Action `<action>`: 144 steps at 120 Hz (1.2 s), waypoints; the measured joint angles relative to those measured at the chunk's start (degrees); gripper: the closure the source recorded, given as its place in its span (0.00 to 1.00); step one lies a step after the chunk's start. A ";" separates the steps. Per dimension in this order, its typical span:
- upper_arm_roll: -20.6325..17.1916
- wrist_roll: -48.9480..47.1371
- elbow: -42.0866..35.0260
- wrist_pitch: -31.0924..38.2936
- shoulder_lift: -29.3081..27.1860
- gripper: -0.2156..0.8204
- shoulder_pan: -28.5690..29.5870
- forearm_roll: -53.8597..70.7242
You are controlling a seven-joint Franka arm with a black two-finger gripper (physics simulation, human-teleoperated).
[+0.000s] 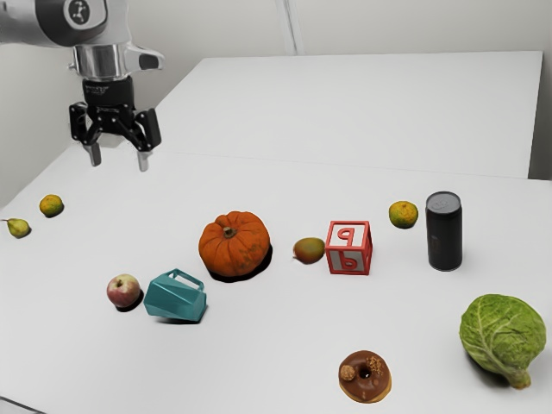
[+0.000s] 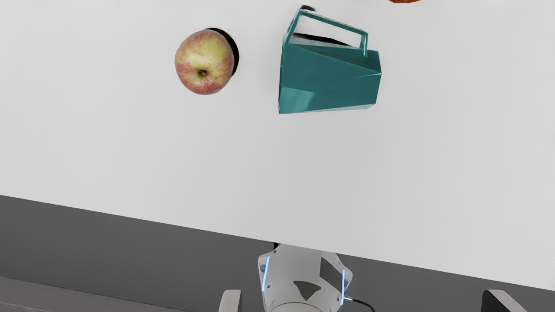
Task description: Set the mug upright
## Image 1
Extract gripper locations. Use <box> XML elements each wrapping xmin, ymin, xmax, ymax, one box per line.
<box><xmin>68</xmin><ymin>76</ymin><xmax>163</xmax><ymax>173</ymax></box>

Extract black can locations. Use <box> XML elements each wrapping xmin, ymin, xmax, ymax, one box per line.
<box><xmin>425</xmin><ymin>191</ymin><xmax>463</xmax><ymax>273</ymax></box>

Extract red letter block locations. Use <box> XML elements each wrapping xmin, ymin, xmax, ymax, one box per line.
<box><xmin>324</xmin><ymin>220</ymin><xmax>373</xmax><ymax>276</ymax></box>

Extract green red mango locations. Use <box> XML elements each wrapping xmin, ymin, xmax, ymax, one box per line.
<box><xmin>292</xmin><ymin>236</ymin><xmax>326</xmax><ymax>266</ymax></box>

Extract chocolate glazed donut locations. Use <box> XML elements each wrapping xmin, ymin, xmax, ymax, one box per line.
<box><xmin>337</xmin><ymin>349</ymin><xmax>392</xmax><ymax>405</ymax></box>

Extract yellow green orange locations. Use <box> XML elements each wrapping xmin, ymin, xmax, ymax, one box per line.
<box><xmin>39</xmin><ymin>194</ymin><xmax>65</xmax><ymax>218</ymax></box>
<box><xmin>388</xmin><ymin>200</ymin><xmax>419</xmax><ymax>229</ymax></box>

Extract orange pumpkin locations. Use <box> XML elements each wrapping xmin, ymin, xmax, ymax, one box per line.
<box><xmin>198</xmin><ymin>210</ymin><xmax>272</xmax><ymax>278</ymax></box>

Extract green cabbage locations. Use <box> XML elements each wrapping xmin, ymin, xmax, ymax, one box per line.
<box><xmin>459</xmin><ymin>293</ymin><xmax>548</xmax><ymax>390</ymax></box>

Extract teal faceted mug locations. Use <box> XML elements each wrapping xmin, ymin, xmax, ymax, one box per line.
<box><xmin>142</xmin><ymin>268</ymin><xmax>208</xmax><ymax>323</ymax></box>

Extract green pear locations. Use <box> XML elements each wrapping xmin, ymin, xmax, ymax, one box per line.
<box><xmin>1</xmin><ymin>217</ymin><xmax>31</xmax><ymax>239</ymax></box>

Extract red yellow apple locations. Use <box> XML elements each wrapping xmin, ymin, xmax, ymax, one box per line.
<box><xmin>106</xmin><ymin>273</ymin><xmax>142</xmax><ymax>309</ymax></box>

